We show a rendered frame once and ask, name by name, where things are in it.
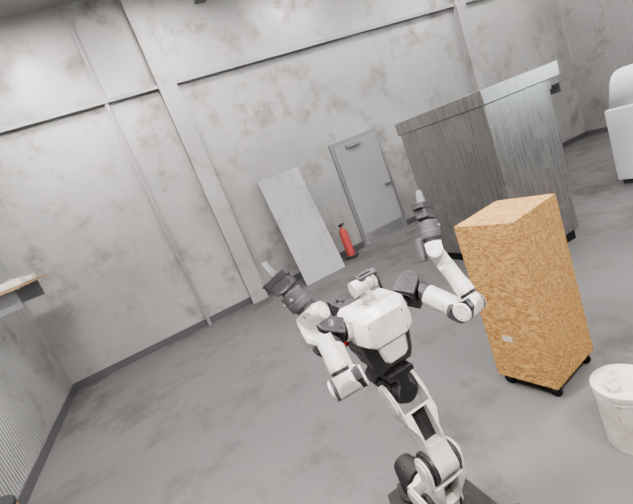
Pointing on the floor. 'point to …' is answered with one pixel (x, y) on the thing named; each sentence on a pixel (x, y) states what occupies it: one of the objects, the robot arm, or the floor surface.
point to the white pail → (625, 406)
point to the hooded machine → (631, 121)
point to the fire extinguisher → (347, 243)
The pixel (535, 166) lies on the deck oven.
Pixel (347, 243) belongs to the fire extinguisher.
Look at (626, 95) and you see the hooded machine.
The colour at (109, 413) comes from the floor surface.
